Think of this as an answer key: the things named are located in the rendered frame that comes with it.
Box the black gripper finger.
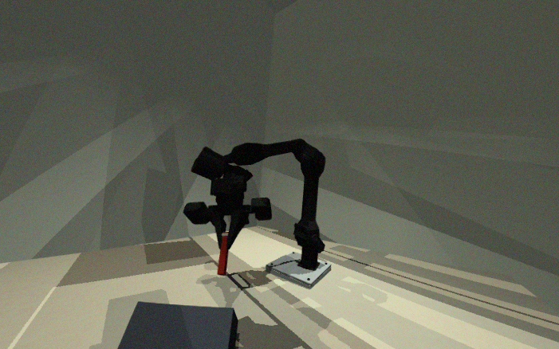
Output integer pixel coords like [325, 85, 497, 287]
[207, 210, 226, 250]
[226, 210, 249, 249]

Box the dark grey panel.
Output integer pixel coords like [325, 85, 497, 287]
[118, 301, 238, 349]

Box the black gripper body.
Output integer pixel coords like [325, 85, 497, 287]
[183, 197, 272, 225]

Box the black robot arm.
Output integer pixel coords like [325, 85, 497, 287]
[191, 139, 326, 271]

